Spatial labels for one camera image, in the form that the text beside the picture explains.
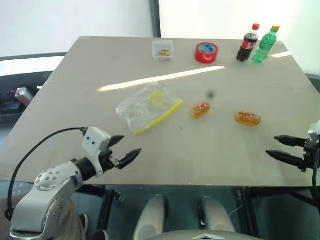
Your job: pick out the long orange bread roll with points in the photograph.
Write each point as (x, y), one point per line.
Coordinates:
(248, 118)

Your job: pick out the grey left robot thigh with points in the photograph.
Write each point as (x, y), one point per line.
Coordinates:
(151, 217)

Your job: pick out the red tape roll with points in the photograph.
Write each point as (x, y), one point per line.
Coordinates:
(206, 53)

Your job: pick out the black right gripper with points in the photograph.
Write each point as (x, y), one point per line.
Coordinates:
(311, 153)

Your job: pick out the grey right robot thigh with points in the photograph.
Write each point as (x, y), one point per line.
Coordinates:
(216, 215)

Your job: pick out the dark window frame post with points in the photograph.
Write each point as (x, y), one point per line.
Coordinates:
(155, 18)

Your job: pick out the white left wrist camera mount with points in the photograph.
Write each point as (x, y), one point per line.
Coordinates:
(96, 141)

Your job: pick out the grey robot waist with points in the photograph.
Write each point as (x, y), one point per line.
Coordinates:
(203, 235)

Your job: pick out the black table leg frame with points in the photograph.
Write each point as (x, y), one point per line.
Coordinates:
(248, 210)
(108, 207)

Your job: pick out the grey robot thigh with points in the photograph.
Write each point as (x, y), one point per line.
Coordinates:
(151, 217)
(216, 215)

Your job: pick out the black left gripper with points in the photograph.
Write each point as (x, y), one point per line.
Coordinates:
(110, 160)

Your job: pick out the green bottle yellow cap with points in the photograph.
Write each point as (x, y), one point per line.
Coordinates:
(266, 46)

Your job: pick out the clear yellow-zipper plastic bag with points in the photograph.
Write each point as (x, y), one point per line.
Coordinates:
(140, 110)

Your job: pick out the dark side desk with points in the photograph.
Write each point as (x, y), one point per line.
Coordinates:
(22, 77)

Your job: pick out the clear plastic parts box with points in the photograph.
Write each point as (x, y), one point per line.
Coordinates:
(162, 51)

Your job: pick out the small orange bread roll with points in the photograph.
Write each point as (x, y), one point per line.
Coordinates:
(200, 109)

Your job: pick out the cola bottle red cap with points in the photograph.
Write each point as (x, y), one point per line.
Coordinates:
(247, 43)

